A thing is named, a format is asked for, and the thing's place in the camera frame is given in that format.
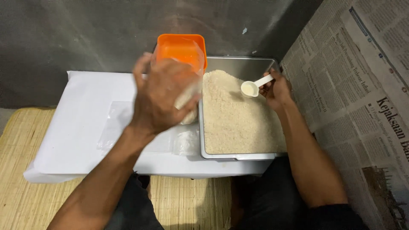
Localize orange plastic container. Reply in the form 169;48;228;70
156;33;208;75

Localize woven bamboo floor mat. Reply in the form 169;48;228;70
0;107;233;230

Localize small crumpled clear plastic bag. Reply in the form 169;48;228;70
173;127;201;156

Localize white paper-covered low table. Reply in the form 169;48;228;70
23;71;282;184

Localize white plastic measuring scoop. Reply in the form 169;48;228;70
240;74;275;98

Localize newspaper sheets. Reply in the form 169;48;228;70
279;0;409;230

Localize rectangular metal tray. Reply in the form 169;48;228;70
198;56;288;161

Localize person's left hand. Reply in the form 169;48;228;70
129;52;202;137

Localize person's black trousers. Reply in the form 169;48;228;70
105;157;369;230

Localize heap of white rice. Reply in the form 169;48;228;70
202;70;287;155

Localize clear plastic bag with rice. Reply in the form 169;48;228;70
150;42;205;126

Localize person's right hand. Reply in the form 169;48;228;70
259;69;293;112

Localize stack of empty clear bags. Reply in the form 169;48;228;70
97;101;174;154

